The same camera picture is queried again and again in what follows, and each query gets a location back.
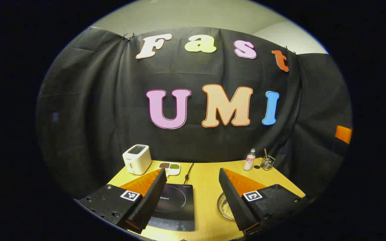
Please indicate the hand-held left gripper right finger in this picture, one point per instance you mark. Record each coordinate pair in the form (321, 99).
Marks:
(235, 201)

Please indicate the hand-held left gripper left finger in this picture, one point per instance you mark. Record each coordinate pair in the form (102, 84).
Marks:
(152, 197)

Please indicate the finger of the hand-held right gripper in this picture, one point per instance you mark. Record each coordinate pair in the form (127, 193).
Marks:
(343, 134)

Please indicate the black induction cooktop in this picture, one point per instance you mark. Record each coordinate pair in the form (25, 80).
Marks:
(176, 207)

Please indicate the pile of yellow soybeans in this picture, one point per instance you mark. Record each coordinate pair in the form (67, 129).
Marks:
(227, 210)

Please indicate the white divided dish of beans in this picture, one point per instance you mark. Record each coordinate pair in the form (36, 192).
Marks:
(174, 168)

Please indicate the white toaster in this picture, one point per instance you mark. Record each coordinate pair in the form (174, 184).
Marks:
(136, 160)

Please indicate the clear bottle with pink label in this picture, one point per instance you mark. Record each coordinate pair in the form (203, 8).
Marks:
(249, 162)

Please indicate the black backdrop cloth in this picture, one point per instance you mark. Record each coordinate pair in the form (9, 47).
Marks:
(95, 100)

